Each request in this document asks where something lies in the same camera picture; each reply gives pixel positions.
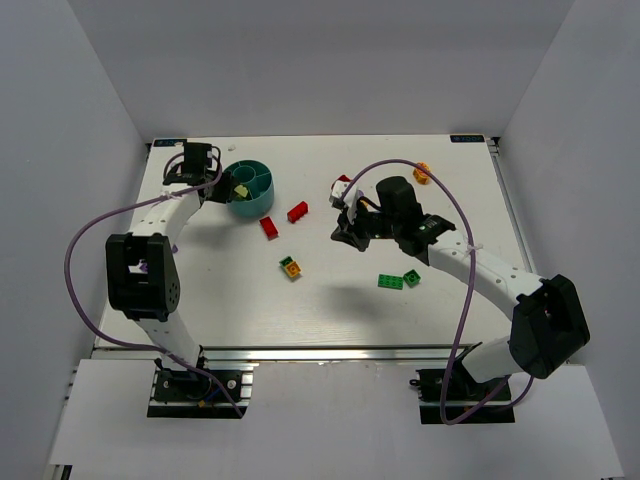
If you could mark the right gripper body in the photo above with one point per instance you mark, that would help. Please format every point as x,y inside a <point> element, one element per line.
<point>351,230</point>

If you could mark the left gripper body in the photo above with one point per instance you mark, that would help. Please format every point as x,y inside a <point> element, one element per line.
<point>223,189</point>

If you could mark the light green square lego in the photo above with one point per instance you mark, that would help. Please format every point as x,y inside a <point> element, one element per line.
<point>242,191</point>

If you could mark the orange patterned round lego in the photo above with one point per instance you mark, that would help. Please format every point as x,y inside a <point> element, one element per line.
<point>421,173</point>

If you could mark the orange square lego brick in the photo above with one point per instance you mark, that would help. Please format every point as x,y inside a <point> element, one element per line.
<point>292,270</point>

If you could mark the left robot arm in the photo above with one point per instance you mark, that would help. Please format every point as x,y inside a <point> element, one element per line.
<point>143,280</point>

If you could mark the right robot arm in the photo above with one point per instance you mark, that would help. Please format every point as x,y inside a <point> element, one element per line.
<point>548,325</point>

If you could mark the teal divided round container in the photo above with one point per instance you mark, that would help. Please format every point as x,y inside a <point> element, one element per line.
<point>257,178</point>

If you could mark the red flat lego brick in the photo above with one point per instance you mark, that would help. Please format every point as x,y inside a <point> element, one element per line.
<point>269,227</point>

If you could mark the green flat lego plate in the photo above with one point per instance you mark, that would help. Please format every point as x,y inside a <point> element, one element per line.
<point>390,282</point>

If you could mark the red long lego brick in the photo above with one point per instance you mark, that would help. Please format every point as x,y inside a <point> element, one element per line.
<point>297,212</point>

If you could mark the green small lego brick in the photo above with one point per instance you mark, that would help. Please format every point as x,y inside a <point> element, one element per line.
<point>412,278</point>

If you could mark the small dark green lego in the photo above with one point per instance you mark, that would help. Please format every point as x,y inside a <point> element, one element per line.
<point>285,261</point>

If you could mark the right table logo sticker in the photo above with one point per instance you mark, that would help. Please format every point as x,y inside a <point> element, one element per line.
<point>467,138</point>

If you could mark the aluminium right table rail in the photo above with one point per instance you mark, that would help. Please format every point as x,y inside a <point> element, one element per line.
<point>495,153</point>

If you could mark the aluminium table rail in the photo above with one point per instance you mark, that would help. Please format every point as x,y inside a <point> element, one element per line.
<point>495,153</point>
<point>330,354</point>

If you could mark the aluminium front table rail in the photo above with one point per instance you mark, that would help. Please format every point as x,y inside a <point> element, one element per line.
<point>330,354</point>

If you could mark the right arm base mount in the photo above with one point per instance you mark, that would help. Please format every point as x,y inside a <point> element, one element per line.
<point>461,397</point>

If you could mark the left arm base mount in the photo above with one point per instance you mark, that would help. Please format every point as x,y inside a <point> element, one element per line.
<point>186,395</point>

